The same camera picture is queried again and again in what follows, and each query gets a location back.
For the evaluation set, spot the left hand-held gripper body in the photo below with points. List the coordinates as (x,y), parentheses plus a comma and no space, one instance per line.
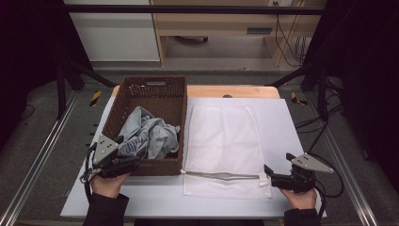
(106,150)

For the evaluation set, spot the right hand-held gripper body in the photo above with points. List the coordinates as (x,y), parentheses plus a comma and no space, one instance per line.
(309,163)

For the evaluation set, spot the grey garment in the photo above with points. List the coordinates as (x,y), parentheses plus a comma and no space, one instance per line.
(153,135)

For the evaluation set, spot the brown wicker basket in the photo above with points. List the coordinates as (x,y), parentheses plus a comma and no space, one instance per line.
(163,103)

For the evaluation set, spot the white mesh laundry bag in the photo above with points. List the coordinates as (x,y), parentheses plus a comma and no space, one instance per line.
(222,138)

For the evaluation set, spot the person's left hand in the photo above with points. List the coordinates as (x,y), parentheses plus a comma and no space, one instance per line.
(108,186)

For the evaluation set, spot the person's right hand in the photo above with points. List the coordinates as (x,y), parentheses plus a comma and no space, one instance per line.
(302,199)

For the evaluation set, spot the white board mat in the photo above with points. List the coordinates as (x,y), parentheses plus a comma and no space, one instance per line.
(282,125)

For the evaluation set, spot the yellow clamp left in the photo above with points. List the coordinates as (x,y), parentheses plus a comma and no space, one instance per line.
(95,98)

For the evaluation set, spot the yellow clamp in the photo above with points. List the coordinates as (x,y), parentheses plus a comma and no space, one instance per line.
(296,100)
(95,98)

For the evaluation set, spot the yellow clamp right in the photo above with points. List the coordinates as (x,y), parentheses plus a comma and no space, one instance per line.
(296,100)

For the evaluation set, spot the black metal stand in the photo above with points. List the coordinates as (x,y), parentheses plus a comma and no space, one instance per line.
(61,94)
(322,94)

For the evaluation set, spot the black curtain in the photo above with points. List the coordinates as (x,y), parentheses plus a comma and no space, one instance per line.
(367,78)
(28,47)

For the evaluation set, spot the white cabinet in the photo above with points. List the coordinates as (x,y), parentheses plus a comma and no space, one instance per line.
(116,34)

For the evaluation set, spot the light wooden desk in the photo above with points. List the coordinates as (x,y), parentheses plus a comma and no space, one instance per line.
(213,23)

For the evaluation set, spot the aluminium floor rail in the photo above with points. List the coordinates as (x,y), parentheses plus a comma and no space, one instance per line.
(345,163)
(40,150)

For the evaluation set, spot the black horizontal frame bar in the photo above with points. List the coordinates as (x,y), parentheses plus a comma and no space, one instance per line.
(188,9)

